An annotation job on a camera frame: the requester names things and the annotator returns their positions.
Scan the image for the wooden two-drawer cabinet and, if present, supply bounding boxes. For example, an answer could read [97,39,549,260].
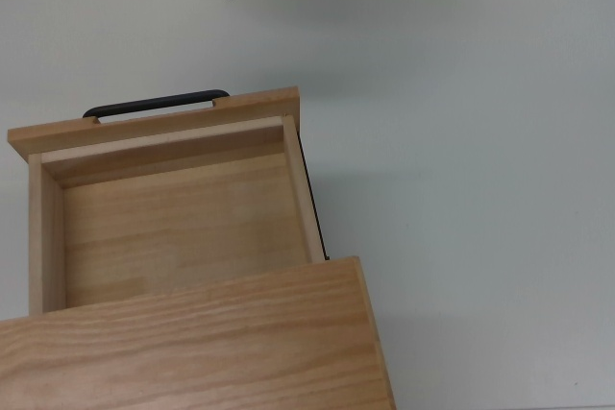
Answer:
[0,255,398,410]

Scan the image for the wooden drawer with black handle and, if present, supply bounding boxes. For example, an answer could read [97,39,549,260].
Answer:
[7,86,332,316]

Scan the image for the black drawer handle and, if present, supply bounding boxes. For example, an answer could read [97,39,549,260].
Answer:
[82,88,232,120]

